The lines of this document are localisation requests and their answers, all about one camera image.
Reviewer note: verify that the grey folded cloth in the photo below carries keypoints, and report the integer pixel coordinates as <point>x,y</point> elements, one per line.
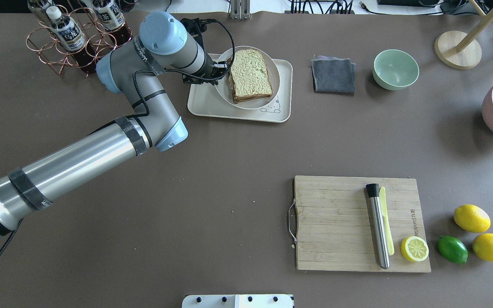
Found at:
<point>333,75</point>

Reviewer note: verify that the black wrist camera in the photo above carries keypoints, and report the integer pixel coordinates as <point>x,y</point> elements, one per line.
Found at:
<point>195,27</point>

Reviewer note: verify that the wooden cup stand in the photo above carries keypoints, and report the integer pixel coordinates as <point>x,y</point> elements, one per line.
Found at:
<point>460,50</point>

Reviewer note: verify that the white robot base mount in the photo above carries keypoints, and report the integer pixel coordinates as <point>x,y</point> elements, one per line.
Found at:
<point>270,300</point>

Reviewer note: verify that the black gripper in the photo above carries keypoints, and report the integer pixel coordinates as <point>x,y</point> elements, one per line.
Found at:
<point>209,67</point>

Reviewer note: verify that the cream rabbit tray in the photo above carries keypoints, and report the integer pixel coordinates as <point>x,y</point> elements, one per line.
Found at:
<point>204,100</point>

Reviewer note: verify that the yellow plastic knife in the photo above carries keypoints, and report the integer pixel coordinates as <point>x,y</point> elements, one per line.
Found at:
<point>385,215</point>

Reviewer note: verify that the copper wire bottle rack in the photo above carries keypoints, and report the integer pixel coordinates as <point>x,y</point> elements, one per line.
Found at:
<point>50,50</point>

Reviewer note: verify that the half lemon slice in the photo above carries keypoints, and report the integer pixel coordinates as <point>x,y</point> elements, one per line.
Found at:
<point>414,249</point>

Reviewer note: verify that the yellow lemon upper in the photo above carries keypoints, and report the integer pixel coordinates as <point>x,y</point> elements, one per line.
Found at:
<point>471,218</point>

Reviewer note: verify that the green bowl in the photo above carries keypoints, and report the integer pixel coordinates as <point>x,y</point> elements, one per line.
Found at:
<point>395,69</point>

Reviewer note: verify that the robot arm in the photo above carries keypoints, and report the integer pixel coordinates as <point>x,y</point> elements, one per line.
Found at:
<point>164,44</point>

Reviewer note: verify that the green lime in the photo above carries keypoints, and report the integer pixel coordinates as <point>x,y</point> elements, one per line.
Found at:
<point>452,249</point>

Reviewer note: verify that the yellow lemon lower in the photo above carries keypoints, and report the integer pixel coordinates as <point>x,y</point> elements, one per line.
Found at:
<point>483,246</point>

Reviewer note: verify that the tea bottle top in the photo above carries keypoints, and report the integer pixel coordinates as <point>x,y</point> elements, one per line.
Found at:
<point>112,19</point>

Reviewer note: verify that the yellow lemon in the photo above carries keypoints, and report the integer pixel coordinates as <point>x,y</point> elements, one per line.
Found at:
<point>483,246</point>
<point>471,218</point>

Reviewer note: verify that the bread slice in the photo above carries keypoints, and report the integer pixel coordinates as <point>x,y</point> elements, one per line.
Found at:
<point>248,76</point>

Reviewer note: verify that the wooden cutting board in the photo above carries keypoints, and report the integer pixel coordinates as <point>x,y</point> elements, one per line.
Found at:
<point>333,223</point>

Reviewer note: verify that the white round plate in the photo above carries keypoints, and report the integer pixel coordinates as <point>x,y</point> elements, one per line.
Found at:
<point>225,91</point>

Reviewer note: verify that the tea bottle lower left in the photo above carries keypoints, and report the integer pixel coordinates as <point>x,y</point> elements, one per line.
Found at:
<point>72,39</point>

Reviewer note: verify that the steel muddler black tip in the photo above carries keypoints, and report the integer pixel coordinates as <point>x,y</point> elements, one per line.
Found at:
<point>378,226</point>

